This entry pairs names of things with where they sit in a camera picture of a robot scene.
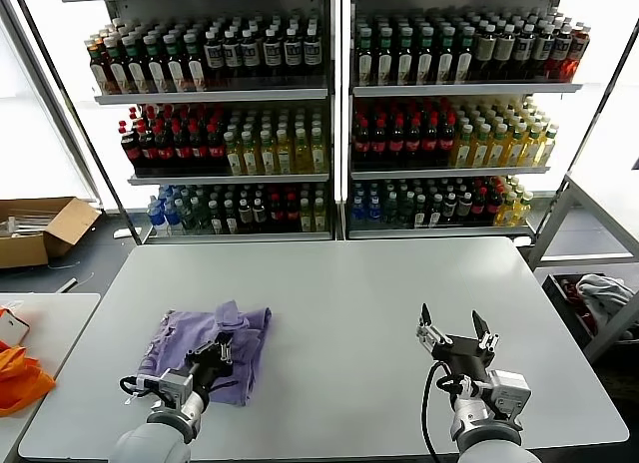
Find dark bottle green cap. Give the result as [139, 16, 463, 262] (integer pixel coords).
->
[183, 31, 206, 92]
[104, 36, 129, 95]
[435, 26, 455, 85]
[163, 32, 186, 93]
[415, 26, 435, 85]
[454, 26, 475, 84]
[356, 27, 375, 85]
[395, 26, 415, 85]
[123, 34, 147, 94]
[143, 33, 166, 94]
[375, 27, 395, 85]

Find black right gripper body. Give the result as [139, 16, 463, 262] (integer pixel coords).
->
[431, 335, 493, 382]

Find dark bottle white cap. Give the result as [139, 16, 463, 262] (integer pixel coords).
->
[240, 27, 262, 79]
[251, 198, 269, 233]
[208, 200, 226, 234]
[413, 194, 430, 229]
[456, 191, 474, 228]
[427, 193, 444, 229]
[222, 28, 244, 79]
[513, 23, 537, 80]
[262, 27, 284, 79]
[237, 198, 255, 233]
[203, 28, 226, 80]
[223, 199, 240, 234]
[532, 23, 556, 80]
[302, 26, 323, 78]
[283, 26, 305, 78]
[441, 192, 459, 228]

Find red drink bottle white cap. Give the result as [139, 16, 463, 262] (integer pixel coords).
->
[566, 22, 591, 83]
[548, 23, 574, 80]

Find black slanted frame post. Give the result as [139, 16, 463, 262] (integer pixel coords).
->
[10, 0, 144, 245]

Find grey metal bottle shelf unit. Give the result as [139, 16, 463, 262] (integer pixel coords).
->
[53, 0, 336, 245]
[338, 0, 618, 240]

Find orange cloth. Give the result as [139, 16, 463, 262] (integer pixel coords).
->
[0, 305, 57, 417]

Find crumpled grey cloth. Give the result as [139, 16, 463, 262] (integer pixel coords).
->
[574, 272, 636, 325]

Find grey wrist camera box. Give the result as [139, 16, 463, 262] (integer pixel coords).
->
[486, 368, 533, 419]
[157, 370, 196, 409]

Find open brown cardboard box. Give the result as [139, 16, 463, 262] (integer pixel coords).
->
[0, 197, 103, 269]

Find green tinted water bottle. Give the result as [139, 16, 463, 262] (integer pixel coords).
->
[398, 192, 416, 229]
[194, 199, 212, 234]
[382, 193, 400, 229]
[179, 199, 199, 234]

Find red tea bottle white label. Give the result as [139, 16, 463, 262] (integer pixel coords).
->
[87, 39, 110, 96]

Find cola bottle red cap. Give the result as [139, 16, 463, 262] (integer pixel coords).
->
[119, 122, 144, 173]
[153, 126, 175, 173]
[171, 126, 193, 174]
[387, 117, 406, 166]
[284, 193, 301, 232]
[421, 117, 441, 166]
[486, 187, 504, 228]
[352, 117, 371, 166]
[404, 117, 424, 166]
[438, 116, 458, 166]
[137, 126, 159, 173]
[369, 117, 389, 166]
[471, 187, 489, 228]
[268, 193, 286, 232]
[188, 126, 209, 174]
[205, 126, 226, 174]

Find white packing strips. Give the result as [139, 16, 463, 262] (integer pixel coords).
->
[0, 211, 54, 239]

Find purple printed t-shirt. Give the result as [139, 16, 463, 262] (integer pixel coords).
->
[137, 298, 275, 408]

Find grey metal rack frame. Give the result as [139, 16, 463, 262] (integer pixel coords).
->
[526, 171, 639, 364]

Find black storage crate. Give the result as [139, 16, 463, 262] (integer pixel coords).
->
[541, 271, 639, 352]

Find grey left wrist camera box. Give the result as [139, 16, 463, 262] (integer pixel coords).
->
[157, 370, 196, 409]

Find dark bottle beige label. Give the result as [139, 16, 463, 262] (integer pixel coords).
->
[473, 24, 496, 81]
[493, 23, 517, 81]

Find small white box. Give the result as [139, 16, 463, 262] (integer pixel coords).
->
[0, 311, 31, 345]

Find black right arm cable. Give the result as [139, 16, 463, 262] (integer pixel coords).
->
[422, 360, 465, 457]

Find grey slanted frame post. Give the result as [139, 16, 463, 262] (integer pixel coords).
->
[0, 0, 105, 210]

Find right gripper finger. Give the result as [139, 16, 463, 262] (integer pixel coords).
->
[471, 309, 500, 352]
[414, 303, 453, 354]

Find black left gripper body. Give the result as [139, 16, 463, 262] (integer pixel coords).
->
[185, 355, 234, 392]

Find red cloth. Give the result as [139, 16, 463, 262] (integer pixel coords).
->
[558, 277, 600, 334]

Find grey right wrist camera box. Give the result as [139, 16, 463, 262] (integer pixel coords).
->
[486, 368, 533, 419]

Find black left camera cable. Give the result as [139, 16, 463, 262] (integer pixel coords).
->
[118, 375, 161, 402]

